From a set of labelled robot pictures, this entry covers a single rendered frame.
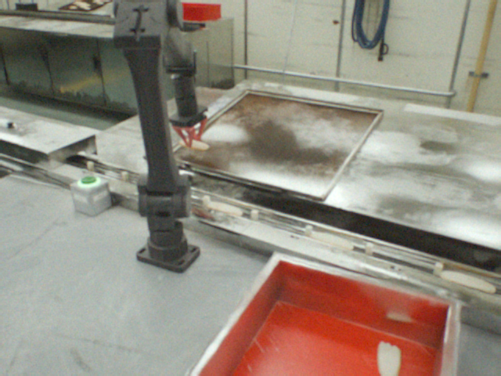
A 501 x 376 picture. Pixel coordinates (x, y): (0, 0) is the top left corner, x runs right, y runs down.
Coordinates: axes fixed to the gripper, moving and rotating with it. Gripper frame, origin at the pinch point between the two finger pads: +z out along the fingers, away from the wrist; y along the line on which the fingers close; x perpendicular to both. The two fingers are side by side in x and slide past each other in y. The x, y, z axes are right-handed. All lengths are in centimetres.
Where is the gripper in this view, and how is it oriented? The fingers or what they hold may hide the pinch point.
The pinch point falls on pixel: (192, 141)
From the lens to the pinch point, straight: 131.1
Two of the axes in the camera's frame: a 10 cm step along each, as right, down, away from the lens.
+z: 0.8, 8.2, 5.7
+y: -5.4, 5.1, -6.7
